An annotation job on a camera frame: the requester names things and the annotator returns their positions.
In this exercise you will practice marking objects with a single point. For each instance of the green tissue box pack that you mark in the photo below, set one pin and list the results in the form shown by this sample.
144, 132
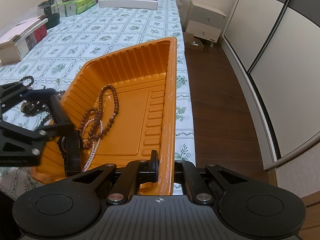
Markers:
74, 7

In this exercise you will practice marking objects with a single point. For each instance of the beige nightstand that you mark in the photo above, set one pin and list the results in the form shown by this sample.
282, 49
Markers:
205, 22

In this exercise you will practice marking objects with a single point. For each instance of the small cardboard box on floor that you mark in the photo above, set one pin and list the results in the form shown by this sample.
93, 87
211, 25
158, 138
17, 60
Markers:
191, 42

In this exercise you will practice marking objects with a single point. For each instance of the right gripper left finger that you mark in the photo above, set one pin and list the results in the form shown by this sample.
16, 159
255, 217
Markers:
127, 180

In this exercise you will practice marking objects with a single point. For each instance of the beige cardboard box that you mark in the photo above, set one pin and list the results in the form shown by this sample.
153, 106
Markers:
13, 54

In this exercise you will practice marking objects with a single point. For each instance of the orange plastic tray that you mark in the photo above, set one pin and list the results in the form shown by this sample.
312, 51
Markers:
136, 86

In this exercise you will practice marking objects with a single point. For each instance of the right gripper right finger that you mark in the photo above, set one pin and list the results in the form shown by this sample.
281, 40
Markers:
193, 185

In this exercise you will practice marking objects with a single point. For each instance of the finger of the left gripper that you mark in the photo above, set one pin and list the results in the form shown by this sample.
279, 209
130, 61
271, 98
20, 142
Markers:
16, 92
61, 126

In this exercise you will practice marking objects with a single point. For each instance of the floral patterned bed sheet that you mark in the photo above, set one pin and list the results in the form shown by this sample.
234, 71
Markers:
98, 31

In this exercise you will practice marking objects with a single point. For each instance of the long white box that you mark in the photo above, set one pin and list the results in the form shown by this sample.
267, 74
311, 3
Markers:
129, 4

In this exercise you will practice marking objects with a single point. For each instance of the books on box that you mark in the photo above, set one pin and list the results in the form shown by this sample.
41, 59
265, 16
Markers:
31, 31

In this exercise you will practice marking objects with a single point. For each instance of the black wrist watch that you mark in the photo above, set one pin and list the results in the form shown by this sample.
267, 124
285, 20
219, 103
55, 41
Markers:
71, 148

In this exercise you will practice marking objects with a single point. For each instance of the dark green cup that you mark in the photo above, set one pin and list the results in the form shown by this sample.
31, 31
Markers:
53, 20

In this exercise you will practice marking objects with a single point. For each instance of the sliding wardrobe doors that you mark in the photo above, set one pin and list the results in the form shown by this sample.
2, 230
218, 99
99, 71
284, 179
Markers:
273, 48

